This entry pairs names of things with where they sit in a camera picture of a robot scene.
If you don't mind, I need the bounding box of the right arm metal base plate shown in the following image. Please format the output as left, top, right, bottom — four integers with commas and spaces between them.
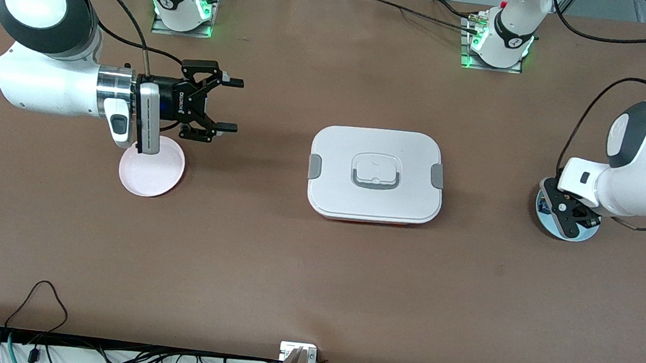
150, 0, 222, 40

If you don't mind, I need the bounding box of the teal cable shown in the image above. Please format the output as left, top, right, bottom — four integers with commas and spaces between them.
2, 332, 19, 363

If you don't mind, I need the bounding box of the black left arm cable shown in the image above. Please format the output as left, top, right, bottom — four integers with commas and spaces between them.
530, 0, 646, 232

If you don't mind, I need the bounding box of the pink round plate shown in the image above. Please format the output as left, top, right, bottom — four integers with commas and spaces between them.
116, 133, 188, 201

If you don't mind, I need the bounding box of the light blue round plate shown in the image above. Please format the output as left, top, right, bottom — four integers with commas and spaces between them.
533, 190, 604, 245

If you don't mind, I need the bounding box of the white lunch box grey handle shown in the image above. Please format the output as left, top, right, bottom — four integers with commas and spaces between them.
303, 122, 450, 230

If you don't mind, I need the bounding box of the black cable to base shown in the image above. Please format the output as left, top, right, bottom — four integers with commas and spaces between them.
362, 0, 486, 36

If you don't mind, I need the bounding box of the small white box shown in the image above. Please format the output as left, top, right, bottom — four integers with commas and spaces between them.
278, 341, 319, 363

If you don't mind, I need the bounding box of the thin black looped cable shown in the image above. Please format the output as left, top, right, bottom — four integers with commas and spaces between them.
4, 277, 72, 335

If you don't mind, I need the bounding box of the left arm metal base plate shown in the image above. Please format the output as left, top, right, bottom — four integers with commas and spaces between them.
458, 11, 529, 75

